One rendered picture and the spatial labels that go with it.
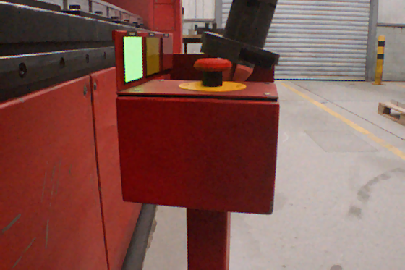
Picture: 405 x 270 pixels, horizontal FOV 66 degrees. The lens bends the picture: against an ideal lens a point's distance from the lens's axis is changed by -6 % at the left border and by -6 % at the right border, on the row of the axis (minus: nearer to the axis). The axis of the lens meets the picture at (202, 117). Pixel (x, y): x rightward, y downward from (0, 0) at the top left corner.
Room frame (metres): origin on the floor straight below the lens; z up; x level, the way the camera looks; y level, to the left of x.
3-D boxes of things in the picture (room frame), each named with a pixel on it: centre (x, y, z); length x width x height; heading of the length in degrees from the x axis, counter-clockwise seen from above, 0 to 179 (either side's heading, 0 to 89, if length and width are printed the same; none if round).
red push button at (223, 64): (0.35, -0.01, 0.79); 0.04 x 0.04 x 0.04
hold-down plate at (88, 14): (0.91, 0.31, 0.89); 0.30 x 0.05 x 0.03; 1
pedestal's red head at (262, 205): (0.40, -0.01, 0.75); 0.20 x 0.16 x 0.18; 169
